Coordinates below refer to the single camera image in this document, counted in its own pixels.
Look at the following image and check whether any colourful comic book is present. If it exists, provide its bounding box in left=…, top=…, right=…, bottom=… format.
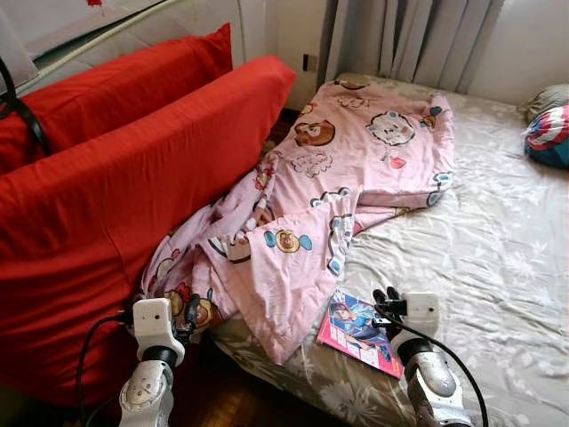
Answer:
left=317, top=286, right=405, bottom=379

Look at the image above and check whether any bed with beige floral sheet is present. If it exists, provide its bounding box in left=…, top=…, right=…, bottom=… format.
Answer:
left=209, top=73, right=569, bottom=427

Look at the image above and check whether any pink cartoon print blanket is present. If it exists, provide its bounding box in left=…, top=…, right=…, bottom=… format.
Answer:
left=138, top=78, right=456, bottom=366

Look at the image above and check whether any red fabric sofa cushion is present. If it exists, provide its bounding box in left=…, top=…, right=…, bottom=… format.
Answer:
left=0, top=22, right=234, bottom=174
left=0, top=55, right=297, bottom=410

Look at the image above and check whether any Captain America print pillow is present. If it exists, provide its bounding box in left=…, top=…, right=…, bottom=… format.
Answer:
left=525, top=105, right=569, bottom=170

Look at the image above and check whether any beige floral pillow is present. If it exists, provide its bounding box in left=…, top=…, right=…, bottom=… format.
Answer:
left=520, top=85, right=569, bottom=121

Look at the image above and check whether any grey curtain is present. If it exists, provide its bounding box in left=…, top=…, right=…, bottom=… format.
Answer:
left=318, top=0, right=506, bottom=94

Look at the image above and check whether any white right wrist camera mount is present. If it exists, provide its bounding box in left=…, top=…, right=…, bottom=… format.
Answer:
left=403, top=292, right=441, bottom=337

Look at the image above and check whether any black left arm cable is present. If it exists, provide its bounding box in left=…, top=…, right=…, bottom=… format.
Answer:
left=76, top=307, right=134, bottom=423

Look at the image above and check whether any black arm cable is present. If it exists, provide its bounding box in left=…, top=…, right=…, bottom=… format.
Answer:
left=378, top=307, right=490, bottom=427
left=76, top=307, right=134, bottom=423

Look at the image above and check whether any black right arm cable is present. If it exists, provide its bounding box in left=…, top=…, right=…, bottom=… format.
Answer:
left=378, top=307, right=490, bottom=427

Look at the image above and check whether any black hanging strap cable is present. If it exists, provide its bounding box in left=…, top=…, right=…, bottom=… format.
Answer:
left=0, top=58, right=50, bottom=157

